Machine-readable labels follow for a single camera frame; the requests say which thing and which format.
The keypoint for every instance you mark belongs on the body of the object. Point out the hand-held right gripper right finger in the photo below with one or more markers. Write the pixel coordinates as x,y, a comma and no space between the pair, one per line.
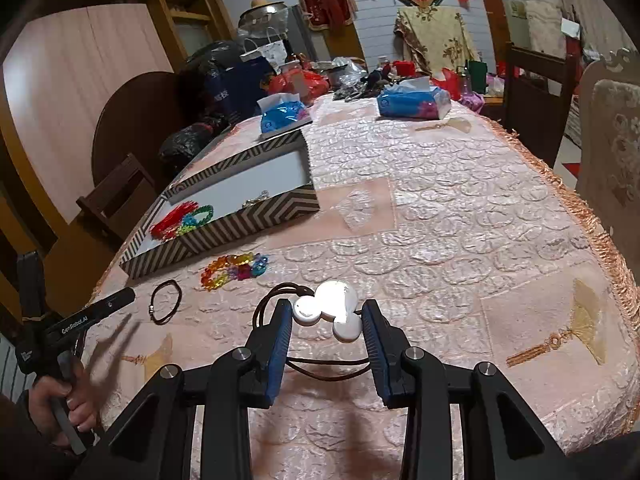
377,360

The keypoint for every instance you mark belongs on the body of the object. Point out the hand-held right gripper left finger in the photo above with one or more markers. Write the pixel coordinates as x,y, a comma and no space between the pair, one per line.
280,350

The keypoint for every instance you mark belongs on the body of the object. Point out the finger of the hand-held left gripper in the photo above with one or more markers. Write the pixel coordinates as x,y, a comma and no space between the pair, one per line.
31,285
115,301

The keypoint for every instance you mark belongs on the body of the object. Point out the red knot tassel ornament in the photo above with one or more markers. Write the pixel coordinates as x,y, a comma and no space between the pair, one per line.
170,222

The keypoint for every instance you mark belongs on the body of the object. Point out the striped cardboard box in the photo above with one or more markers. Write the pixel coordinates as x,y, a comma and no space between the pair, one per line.
250,175

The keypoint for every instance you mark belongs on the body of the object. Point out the person's left forearm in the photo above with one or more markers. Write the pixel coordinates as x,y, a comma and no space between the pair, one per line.
20,445

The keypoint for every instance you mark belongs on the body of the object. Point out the person's left hand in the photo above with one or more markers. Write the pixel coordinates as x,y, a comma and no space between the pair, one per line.
82,410

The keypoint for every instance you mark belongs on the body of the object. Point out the white radiator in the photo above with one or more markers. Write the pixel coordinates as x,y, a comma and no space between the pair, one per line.
10,365

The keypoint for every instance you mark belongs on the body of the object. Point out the dark wooden chair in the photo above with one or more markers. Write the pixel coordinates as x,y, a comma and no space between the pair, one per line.
535,105
117,195

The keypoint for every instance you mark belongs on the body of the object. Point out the pink embossed tablecloth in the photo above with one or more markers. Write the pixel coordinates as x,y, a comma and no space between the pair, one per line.
450,260

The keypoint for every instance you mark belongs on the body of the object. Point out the round wooden table top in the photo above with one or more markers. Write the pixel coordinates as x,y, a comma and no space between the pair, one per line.
135,110

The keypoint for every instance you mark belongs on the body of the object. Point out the blue tissue pack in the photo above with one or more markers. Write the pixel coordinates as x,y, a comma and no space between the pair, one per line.
415,102
282,116

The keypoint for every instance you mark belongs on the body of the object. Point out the dark blue bag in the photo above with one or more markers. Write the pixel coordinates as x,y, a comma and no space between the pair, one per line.
240,85

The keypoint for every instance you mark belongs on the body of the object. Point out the large black plastic bag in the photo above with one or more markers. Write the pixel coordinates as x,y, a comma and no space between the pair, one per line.
210,57

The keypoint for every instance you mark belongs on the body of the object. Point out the red plastic bag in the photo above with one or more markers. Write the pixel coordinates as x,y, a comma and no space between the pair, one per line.
300,82

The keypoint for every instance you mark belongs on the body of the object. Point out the pile of dark clutter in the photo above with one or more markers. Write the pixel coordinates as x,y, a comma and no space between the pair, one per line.
362,85

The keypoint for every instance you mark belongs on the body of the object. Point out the white paper bag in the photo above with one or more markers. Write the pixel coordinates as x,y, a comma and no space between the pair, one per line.
270,52

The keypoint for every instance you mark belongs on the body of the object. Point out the red box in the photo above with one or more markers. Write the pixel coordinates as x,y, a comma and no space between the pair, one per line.
404,67

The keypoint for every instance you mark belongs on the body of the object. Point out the green bag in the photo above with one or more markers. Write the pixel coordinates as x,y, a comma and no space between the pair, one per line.
477,77

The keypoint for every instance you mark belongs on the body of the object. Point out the cream floral upholstered chair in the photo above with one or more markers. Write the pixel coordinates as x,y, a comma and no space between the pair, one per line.
615,150

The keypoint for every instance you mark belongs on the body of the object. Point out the metal basin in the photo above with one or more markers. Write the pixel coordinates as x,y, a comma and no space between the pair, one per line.
262,12

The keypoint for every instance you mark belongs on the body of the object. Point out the cream floral hanging cloth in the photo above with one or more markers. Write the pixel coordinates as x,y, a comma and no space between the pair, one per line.
435,35

